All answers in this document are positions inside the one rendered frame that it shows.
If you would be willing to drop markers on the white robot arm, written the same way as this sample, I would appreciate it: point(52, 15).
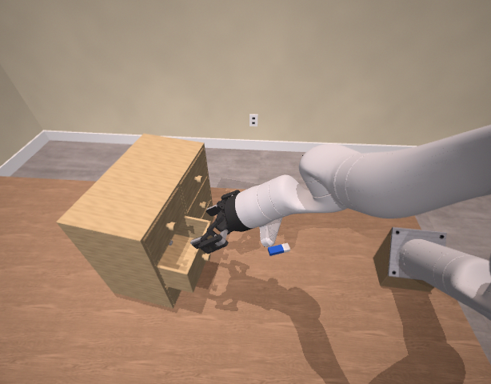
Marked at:
point(393, 184)

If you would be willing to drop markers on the brown wooden drawer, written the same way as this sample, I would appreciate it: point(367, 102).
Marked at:
point(205, 216)
point(193, 178)
point(173, 293)
point(163, 228)
point(200, 201)
point(181, 255)

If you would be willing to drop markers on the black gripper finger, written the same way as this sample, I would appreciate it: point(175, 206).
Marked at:
point(213, 210)
point(217, 242)

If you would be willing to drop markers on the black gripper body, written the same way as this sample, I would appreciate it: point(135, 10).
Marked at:
point(231, 222)

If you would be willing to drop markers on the small wooden chest of drawers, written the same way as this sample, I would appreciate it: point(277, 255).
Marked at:
point(110, 220)

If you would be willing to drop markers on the blue and white eraser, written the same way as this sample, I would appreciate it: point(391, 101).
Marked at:
point(279, 249)

